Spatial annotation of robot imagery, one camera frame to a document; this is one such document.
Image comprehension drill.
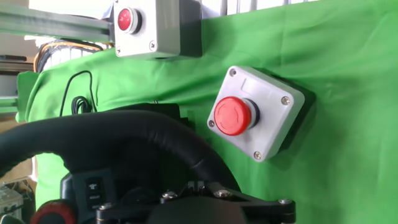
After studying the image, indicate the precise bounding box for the aluminium frame bar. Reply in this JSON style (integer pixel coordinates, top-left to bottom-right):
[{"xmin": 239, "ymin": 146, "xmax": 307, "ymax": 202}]
[{"xmin": 0, "ymin": 2, "xmax": 114, "ymax": 44}]

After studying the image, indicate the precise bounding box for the white box red mushroom button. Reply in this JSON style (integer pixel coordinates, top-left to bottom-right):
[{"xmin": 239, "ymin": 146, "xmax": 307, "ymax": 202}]
[{"xmin": 206, "ymin": 65, "xmax": 317, "ymax": 163}]

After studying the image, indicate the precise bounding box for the green cloth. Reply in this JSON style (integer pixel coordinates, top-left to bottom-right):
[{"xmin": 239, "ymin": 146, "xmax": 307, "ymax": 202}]
[{"xmin": 15, "ymin": 0, "xmax": 398, "ymax": 224}]

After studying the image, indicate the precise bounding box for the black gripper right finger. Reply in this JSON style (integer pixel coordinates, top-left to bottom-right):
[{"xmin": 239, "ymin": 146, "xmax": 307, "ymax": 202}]
[{"xmin": 196, "ymin": 182, "xmax": 296, "ymax": 224}]

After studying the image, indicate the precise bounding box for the black steering wheel base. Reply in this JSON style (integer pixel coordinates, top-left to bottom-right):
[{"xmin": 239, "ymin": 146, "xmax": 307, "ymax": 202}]
[{"xmin": 113, "ymin": 102, "xmax": 197, "ymax": 131}]

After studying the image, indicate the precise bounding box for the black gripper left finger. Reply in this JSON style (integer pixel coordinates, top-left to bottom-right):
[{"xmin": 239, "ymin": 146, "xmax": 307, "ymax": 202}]
[{"xmin": 95, "ymin": 182, "xmax": 196, "ymax": 224}]

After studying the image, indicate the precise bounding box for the black leather steering wheel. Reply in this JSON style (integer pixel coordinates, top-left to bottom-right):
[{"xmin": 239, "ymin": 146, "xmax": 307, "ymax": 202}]
[{"xmin": 0, "ymin": 109, "xmax": 241, "ymax": 224}]

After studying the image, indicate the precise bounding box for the thin black wheel cable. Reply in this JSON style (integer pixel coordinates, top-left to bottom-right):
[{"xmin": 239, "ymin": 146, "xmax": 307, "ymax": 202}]
[{"xmin": 58, "ymin": 70, "xmax": 99, "ymax": 118}]

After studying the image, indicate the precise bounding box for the grey box small red button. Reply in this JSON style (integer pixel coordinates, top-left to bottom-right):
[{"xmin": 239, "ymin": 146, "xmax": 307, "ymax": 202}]
[{"xmin": 113, "ymin": 0, "xmax": 203, "ymax": 60}]

